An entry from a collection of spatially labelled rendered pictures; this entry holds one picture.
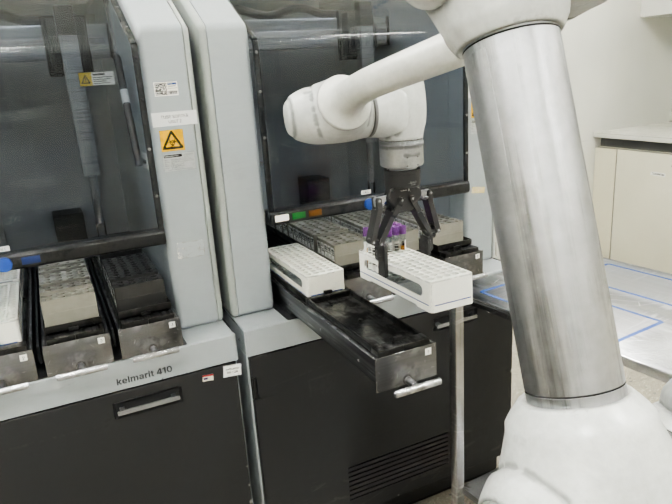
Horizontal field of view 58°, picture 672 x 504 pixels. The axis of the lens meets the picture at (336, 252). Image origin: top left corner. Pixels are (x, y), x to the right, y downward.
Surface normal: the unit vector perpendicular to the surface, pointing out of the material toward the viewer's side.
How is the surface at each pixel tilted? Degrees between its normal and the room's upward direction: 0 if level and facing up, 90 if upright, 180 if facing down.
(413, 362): 90
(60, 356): 90
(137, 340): 90
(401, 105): 90
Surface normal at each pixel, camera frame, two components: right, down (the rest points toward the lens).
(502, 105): -0.65, 0.11
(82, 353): 0.44, 0.23
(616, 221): -0.90, 0.18
